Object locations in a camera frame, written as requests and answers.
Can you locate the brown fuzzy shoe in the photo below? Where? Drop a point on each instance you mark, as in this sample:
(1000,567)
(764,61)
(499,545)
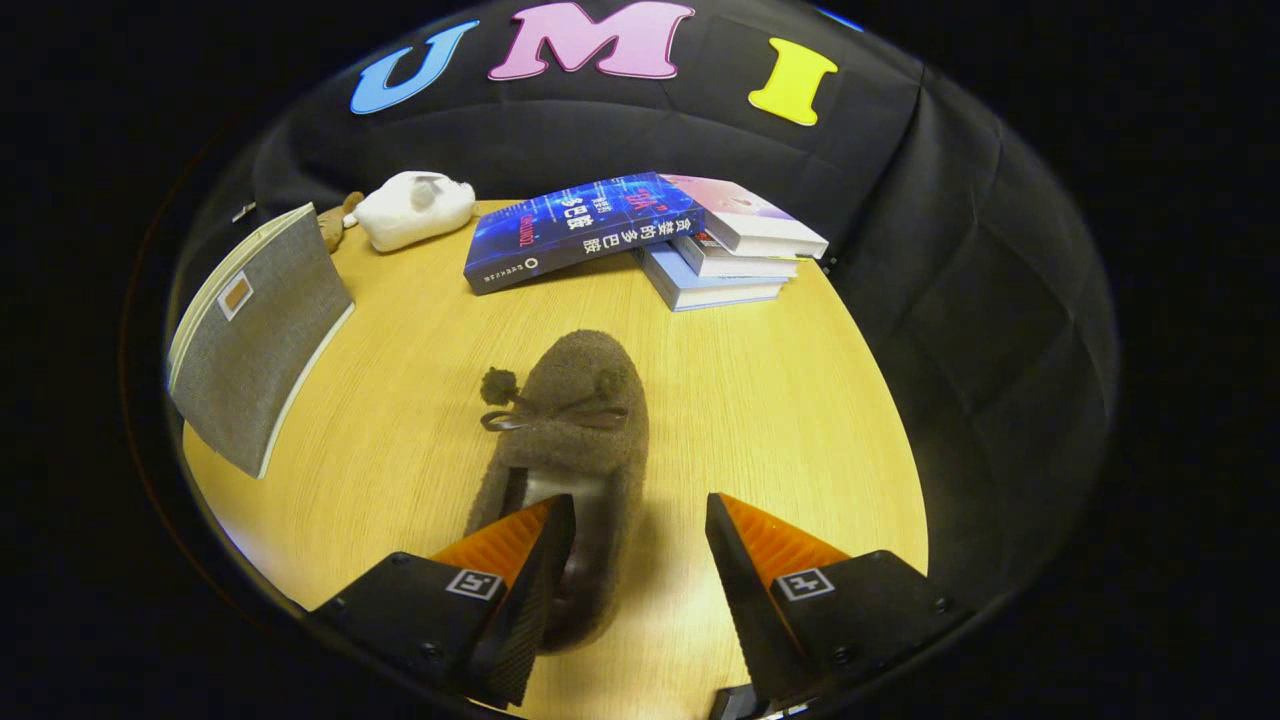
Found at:
(580,390)

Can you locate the silver clip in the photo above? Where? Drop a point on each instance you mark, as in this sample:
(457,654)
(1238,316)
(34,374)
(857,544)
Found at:
(243,211)

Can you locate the grey and cream storage box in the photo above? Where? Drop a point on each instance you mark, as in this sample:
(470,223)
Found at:
(260,350)

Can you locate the white plush toy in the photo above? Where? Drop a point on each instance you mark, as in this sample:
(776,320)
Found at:
(410,215)

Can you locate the brown striped plush toy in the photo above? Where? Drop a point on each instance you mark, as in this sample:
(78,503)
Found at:
(333,228)

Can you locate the light blue book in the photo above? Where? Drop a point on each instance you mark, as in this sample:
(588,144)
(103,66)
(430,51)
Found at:
(700,292)

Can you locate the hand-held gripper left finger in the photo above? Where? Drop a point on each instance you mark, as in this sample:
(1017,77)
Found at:
(525,610)

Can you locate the dark blue book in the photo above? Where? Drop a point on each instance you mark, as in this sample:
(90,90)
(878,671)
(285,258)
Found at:
(570,230)

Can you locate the pink cover book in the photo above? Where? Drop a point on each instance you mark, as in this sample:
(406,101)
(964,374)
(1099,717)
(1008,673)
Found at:
(740,215)

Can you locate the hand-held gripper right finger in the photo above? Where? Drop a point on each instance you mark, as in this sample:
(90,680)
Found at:
(745,590)

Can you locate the white book with red print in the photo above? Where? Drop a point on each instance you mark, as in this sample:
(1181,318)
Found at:
(735,265)

